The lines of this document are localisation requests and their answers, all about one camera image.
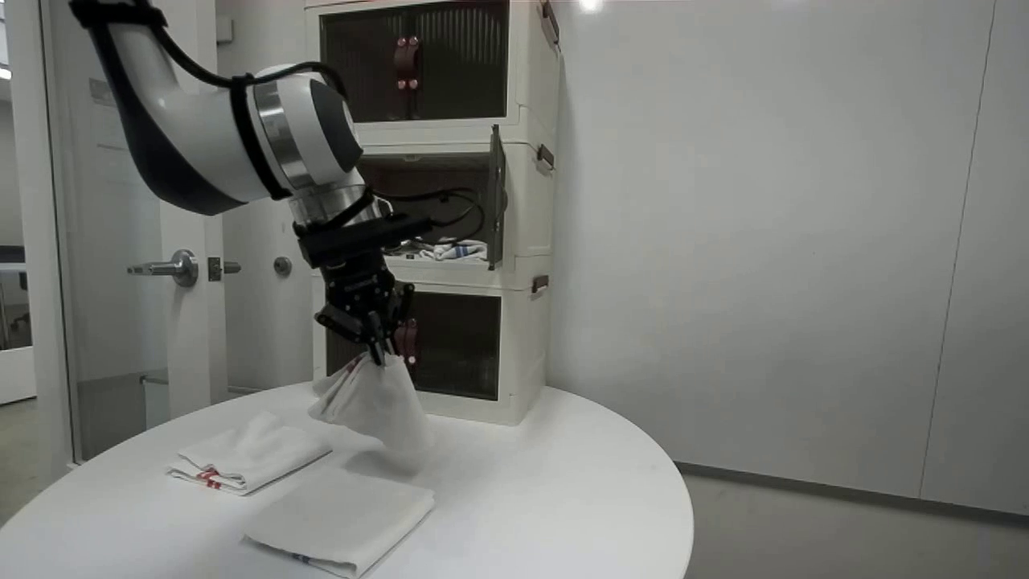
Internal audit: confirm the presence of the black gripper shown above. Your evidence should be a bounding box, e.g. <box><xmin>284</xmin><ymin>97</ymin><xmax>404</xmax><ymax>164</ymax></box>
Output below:
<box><xmin>297</xmin><ymin>211</ymin><xmax>418</xmax><ymax>367</ymax></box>

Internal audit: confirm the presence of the white towel from drawer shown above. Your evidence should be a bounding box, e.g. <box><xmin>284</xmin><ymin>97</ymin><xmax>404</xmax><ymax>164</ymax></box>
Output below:
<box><xmin>311</xmin><ymin>353</ymin><xmax>430</xmax><ymax>472</ymax></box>

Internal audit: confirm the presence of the drawer door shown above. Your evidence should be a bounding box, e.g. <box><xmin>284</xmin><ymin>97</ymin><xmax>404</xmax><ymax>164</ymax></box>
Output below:
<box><xmin>487</xmin><ymin>125</ymin><xmax>508</xmax><ymax>270</ymax></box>

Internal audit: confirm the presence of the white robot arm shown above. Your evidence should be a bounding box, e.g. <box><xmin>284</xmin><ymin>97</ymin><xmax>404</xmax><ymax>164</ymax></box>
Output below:
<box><xmin>69</xmin><ymin>0</ymin><xmax>425</xmax><ymax>362</ymax></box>

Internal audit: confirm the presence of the white towel with red stripe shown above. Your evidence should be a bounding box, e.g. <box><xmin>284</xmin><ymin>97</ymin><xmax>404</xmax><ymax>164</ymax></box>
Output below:
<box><xmin>166</xmin><ymin>415</ymin><xmax>329</xmax><ymax>496</ymax></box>

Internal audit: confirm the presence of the folded white towel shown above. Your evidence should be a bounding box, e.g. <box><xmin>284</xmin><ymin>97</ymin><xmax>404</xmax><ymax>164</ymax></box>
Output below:
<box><xmin>244</xmin><ymin>472</ymin><xmax>433</xmax><ymax>575</ymax></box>

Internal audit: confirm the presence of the white three-drawer cabinet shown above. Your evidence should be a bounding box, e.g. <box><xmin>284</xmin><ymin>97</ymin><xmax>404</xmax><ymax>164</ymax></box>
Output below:
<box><xmin>304</xmin><ymin>0</ymin><xmax>564</xmax><ymax>420</ymax></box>

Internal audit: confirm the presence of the silver door lever handle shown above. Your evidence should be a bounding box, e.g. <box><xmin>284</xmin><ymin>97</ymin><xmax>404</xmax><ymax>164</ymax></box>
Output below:
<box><xmin>131</xmin><ymin>249</ymin><xmax>199</xmax><ymax>289</ymax></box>

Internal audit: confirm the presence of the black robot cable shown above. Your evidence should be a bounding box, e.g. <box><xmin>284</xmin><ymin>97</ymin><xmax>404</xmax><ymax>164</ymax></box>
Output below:
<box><xmin>69</xmin><ymin>0</ymin><xmax>347</xmax><ymax>103</ymax></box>

